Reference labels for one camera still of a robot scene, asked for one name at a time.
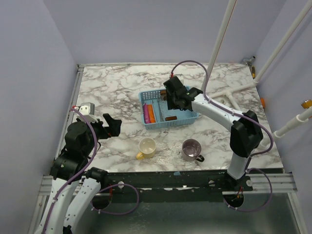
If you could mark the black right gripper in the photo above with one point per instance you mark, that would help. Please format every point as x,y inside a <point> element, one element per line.
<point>170,105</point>

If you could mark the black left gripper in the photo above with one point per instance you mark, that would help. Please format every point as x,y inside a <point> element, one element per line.
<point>114,125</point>

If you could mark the yellow mug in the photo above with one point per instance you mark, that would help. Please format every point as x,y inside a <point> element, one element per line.
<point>147,148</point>

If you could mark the mauve mug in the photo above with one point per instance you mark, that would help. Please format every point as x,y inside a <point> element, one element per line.
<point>191,151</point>

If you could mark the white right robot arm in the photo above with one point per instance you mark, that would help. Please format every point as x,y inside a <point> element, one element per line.
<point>245,132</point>

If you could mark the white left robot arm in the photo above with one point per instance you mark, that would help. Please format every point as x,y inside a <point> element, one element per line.
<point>64,209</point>

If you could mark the grey toothbrush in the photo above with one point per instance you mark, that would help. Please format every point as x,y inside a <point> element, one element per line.
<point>160,112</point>

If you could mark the light blue perforated basket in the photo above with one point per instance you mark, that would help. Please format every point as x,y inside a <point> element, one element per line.
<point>150,97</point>

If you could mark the orange yellow clamp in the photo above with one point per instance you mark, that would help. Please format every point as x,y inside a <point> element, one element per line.
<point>307,104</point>

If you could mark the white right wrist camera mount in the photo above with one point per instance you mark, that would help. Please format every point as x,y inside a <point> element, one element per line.
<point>181,78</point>

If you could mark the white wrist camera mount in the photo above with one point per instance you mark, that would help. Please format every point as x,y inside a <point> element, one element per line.
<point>87,109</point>
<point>181,78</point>

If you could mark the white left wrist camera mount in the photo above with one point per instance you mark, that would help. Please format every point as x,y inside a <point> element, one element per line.
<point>87,109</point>

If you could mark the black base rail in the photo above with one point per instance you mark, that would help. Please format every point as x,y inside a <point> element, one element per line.
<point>172,186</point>

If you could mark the white pvc pipe frame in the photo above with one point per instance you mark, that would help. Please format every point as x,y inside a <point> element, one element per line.
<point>283,65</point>

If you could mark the aluminium frame rail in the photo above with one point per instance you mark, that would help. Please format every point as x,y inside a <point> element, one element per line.
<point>257,184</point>

